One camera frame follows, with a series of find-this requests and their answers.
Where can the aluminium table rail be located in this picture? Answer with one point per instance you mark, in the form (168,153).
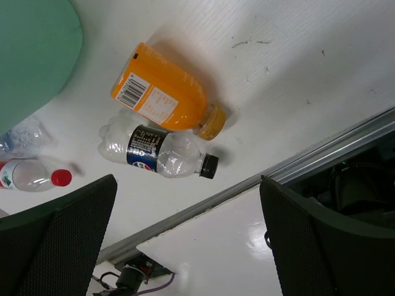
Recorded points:
(328,152)

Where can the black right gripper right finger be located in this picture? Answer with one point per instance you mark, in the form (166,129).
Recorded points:
(318,251)

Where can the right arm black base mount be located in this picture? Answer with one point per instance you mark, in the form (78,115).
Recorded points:
(128,278)

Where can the green plastic bin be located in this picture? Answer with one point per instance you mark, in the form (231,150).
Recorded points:
(40,45)

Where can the clear Pepsi bottle black cap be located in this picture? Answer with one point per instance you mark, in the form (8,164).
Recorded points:
(169,154)

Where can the clear bottle red cap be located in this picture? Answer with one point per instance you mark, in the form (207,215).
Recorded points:
(33,175)

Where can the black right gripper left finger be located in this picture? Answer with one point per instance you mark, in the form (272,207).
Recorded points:
(52,249)

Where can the orange juice bottle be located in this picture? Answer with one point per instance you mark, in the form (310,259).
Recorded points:
(161,91)

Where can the clear bottle blue label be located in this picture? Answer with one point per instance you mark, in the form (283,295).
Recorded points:
(24,140)

